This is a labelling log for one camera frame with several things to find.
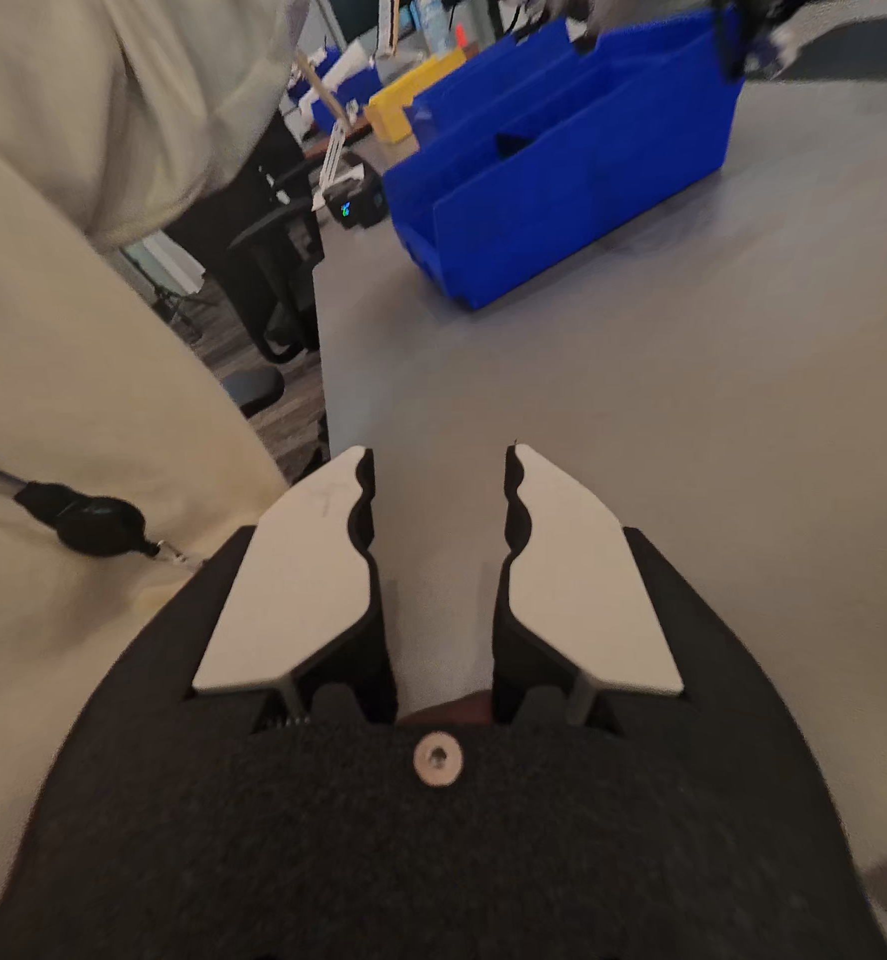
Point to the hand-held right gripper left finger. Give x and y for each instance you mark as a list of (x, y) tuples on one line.
[(286, 592)]

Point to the black device green light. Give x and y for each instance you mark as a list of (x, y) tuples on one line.
[(365, 199)]

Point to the grey desk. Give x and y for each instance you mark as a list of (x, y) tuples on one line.
[(638, 337)]

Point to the yellow storage bin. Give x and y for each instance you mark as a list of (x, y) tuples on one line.
[(413, 101)]

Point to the black badge reel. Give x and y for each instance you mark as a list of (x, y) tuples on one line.
[(91, 521)]

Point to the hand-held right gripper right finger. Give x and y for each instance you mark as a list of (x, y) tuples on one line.
[(586, 592)]

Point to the black bin divider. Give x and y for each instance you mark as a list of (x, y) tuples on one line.
[(511, 146)]

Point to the person's cream sweater torso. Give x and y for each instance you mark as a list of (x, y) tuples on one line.
[(76, 337)]

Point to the black round stool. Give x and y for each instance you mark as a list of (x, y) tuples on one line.
[(252, 386)]

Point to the blue storage bin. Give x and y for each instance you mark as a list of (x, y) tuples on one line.
[(563, 187), (357, 86)]

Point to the black armrest chair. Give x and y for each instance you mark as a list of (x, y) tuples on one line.
[(278, 285)]

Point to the person's left forearm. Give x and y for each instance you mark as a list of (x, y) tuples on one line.
[(113, 90)]

